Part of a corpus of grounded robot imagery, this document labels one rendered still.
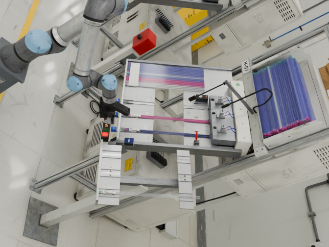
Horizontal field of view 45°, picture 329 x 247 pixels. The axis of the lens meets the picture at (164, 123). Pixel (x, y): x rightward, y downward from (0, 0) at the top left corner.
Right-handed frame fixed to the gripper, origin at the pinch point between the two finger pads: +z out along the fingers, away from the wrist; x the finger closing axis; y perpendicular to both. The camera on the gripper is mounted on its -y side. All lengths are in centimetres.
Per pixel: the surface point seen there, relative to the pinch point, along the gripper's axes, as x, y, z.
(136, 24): -153, -4, 45
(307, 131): 11, -101, -21
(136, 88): -33.7, -10.6, 4.9
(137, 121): -7.0, -13.1, 4.9
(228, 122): -7, -66, -1
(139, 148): 10.0, -15.4, 7.5
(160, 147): 10.0, -27.4, 5.0
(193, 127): -6.4, -46.0, 4.9
